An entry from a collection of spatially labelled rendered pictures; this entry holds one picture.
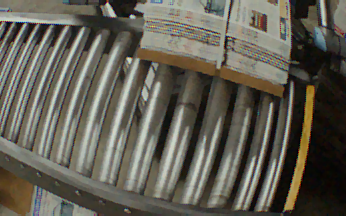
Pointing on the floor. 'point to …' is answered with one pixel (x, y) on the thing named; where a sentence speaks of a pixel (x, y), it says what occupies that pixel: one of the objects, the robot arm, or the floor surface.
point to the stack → (326, 122)
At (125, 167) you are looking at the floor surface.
